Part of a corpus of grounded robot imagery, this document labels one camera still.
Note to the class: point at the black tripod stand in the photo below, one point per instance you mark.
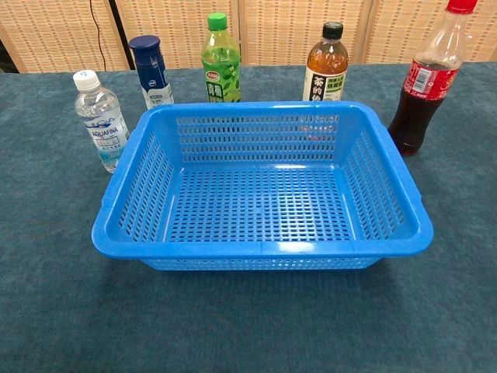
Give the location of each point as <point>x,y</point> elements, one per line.
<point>121,35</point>

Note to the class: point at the white bottle with navy cap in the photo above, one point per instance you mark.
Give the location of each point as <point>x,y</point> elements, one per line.
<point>151,74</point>

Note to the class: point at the brown tea bottle black cap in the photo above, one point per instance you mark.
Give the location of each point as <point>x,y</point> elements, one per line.
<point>325,66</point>

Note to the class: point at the clear Aquafina water bottle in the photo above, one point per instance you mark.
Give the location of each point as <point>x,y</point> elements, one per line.
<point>103,124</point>

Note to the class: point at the cola bottle with red cap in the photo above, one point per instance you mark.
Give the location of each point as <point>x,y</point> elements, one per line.
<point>411,116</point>

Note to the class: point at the blue plastic basket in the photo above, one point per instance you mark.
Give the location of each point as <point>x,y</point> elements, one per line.
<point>256,248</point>

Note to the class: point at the teal table cloth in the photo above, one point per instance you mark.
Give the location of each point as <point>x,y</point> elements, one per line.
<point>248,318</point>

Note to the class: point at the bamboo folding screen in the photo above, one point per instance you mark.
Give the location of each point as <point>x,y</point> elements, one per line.
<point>279,31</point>

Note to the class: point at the green tea bottle green cap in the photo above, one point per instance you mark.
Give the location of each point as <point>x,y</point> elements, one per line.
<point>221,74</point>

